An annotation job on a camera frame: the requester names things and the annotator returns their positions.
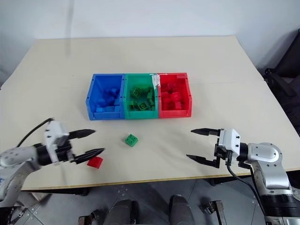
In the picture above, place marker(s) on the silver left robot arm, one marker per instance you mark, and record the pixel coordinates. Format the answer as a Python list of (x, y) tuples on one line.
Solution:
[(16, 157)]

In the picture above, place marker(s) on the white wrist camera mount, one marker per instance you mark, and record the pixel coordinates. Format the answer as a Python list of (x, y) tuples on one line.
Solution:
[(54, 131), (230, 138)]

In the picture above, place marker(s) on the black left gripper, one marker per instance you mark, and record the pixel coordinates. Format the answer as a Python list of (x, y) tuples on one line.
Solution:
[(64, 151)]

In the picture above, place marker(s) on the white tape strip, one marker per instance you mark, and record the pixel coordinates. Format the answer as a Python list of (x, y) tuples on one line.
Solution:
[(155, 82)]

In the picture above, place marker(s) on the black table frame bar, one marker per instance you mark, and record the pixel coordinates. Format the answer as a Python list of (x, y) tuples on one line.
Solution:
[(58, 191)]

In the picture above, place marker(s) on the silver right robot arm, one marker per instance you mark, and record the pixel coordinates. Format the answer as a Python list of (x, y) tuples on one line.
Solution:
[(267, 154)]

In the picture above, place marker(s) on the green plastic bin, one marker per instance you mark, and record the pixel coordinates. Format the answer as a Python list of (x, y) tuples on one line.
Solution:
[(127, 114)]

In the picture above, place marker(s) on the metal bracket under table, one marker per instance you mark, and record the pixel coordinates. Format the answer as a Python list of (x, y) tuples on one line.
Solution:
[(90, 218), (212, 211)]

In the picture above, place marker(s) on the red plastic bin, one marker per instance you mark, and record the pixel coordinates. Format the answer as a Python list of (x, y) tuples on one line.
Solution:
[(173, 113)]

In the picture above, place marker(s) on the red toy block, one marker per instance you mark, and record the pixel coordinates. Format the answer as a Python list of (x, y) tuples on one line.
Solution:
[(179, 106), (95, 162), (176, 96)]

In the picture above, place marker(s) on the black chair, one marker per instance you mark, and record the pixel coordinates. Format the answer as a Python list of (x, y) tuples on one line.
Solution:
[(288, 77)]

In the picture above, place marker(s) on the light blue toy block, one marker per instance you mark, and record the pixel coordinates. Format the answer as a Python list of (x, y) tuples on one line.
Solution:
[(100, 109)]

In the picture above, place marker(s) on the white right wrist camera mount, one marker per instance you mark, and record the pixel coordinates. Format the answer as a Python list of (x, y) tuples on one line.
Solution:
[(230, 138)]

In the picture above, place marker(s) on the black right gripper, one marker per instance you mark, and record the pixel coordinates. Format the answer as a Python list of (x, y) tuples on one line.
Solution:
[(221, 152)]

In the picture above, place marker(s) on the dark rounded shape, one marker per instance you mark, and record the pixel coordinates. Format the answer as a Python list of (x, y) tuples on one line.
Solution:
[(123, 212), (181, 211)]

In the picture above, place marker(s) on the blue plastic bin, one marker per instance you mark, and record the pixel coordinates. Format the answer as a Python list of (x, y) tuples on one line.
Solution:
[(93, 93)]

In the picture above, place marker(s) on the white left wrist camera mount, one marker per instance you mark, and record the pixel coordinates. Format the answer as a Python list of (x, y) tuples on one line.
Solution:
[(54, 131)]

